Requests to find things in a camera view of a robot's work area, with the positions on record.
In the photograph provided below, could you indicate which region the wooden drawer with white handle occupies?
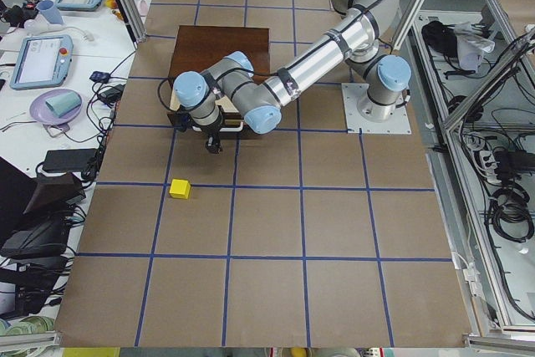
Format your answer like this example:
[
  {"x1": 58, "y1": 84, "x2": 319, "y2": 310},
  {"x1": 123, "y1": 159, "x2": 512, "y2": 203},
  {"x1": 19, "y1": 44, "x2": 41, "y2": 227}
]
[{"x1": 167, "y1": 90, "x2": 247, "y2": 133}]

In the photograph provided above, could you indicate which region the near teach pendant tablet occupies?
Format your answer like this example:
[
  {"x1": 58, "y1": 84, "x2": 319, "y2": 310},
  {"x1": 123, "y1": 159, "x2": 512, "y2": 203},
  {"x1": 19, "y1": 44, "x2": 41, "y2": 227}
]
[{"x1": 10, "y1": 35, "x2": 74, "y2": 90}]

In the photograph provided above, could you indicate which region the dark wooden drawer box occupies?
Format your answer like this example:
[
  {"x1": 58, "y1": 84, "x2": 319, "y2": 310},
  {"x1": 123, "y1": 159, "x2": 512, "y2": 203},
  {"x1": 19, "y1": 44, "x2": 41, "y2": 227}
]
[{"x1": 162, "y1": 25, "x2": 271, "y2": 81}]

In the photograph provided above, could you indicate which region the dark wooden wedge box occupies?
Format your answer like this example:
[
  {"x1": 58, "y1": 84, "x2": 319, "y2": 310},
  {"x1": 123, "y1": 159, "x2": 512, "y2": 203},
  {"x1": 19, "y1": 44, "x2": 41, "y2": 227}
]
[{"x1": 23, "y1": 172, "x2": 85, "y2": 215}]

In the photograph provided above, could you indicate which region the black power adapter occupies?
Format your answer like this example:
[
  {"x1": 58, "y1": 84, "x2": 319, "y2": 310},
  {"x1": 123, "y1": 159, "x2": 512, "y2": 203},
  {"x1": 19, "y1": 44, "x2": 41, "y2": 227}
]
[{"x1": 42, "y1": 148, "x2": 97, "y2": 173}]

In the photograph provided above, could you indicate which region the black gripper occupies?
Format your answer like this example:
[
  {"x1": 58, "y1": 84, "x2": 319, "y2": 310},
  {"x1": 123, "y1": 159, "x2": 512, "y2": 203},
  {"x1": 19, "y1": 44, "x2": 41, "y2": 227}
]
[{"x1": 202, "y1": 122, "x2": 222, "y2": 153}]

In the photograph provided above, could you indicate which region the teal cup on plate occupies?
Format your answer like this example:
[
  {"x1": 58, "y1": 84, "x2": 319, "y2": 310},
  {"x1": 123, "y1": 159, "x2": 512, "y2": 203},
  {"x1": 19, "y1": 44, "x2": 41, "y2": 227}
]
[{"x1": 45, "y1": 91, "x2": 82, "y2": 118}]

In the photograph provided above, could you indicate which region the black electronics box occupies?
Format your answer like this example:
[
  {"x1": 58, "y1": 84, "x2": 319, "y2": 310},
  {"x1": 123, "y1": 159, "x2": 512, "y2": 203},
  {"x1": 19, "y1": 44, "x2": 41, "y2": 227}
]
[{"x1": 1, "y1": 216, "x2": 71, "y2": 260}]

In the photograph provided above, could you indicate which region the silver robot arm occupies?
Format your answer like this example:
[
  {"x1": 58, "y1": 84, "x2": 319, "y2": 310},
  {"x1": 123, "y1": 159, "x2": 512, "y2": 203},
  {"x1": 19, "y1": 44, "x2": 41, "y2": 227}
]
[{"x1": 172, "y1": 0, "x2": 411, "y2": 154}]

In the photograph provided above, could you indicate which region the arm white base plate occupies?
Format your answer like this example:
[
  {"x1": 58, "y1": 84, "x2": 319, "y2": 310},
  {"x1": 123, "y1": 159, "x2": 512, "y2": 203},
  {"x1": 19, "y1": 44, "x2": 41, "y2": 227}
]
[{"x1": 341, "y1": 83, "x2": 412, "y2": 135}]

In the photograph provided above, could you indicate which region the blue plastic cup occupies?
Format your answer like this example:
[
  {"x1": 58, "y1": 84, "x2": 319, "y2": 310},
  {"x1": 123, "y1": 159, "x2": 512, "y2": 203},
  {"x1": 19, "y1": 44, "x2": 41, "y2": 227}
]
[{"x1": 36, "y1": 0, "x2": 64, "y2": 25}]

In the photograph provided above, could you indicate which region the white power strip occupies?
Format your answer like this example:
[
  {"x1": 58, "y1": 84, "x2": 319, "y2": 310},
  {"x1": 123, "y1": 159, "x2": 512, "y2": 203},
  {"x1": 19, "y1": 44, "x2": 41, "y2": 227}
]
[{"x1": 474, "y1": 149, "x2": 501, "y2": 185}]

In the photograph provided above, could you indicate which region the yellow wooden block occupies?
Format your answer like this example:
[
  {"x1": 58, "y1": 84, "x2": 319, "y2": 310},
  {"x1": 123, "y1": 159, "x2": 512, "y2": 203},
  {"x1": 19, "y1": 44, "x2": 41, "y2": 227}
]
[{"x1": 169, "y1": 179, "x2": 191, "y2": 199}]

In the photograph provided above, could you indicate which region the purple plate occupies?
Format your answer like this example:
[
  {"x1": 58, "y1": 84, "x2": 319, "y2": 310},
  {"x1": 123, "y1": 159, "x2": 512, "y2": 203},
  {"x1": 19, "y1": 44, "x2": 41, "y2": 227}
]
[{"x1": 29, "y1": 89, "x2": 82, "y2": 125}]

